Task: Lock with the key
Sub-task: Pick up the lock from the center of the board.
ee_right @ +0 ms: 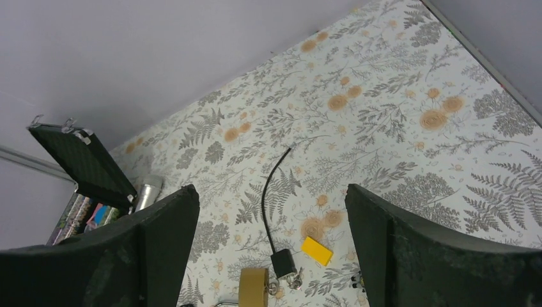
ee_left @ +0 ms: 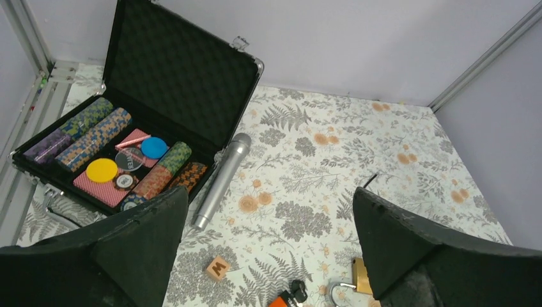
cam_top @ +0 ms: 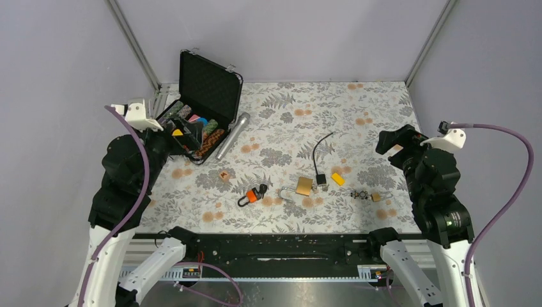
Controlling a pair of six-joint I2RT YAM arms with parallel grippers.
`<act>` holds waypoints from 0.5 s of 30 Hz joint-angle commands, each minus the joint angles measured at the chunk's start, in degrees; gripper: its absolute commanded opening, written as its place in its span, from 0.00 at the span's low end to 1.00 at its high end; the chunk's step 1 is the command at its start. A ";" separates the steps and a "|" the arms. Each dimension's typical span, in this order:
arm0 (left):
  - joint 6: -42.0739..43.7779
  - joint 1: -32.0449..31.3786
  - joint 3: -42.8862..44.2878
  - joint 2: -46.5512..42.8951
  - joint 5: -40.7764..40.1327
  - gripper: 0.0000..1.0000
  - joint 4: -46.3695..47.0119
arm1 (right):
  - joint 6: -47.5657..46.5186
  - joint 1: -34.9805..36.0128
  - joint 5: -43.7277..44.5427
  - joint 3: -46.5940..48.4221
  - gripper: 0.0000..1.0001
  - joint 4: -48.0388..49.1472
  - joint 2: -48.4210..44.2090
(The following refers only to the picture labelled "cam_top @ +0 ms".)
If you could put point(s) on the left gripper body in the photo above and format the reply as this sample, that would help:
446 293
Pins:
162 144

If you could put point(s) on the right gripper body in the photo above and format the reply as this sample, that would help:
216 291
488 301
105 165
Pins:
407 157

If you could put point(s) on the black cable lock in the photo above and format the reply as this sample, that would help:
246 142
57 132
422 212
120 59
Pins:
320 178

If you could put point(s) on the large brass padlock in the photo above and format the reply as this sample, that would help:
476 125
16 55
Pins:
304 187

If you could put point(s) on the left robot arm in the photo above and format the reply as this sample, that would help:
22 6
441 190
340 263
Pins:
132 165

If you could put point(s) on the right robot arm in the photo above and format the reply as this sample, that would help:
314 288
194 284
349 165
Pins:
431 175

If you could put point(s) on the black poker chip case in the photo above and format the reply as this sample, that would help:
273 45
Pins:
209 93

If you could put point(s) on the wooden letter cube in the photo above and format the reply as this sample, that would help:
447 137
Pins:
224 175

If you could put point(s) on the silver microphone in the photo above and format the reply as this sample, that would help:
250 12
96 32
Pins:
241 123

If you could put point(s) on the yellow block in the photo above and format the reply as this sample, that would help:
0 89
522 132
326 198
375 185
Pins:
338 179

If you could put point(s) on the floral table mat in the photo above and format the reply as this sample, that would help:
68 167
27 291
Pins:
287 120

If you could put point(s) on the orange black carabiner clip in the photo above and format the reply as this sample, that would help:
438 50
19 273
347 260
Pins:
253 195

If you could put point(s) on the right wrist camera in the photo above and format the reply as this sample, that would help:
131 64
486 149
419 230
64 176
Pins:
451 140

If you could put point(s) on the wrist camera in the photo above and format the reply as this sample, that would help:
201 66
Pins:
136 115
451 140

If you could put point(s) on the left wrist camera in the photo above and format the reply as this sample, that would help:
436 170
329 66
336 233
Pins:
136 115

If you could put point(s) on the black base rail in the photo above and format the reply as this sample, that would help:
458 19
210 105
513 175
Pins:
280 256

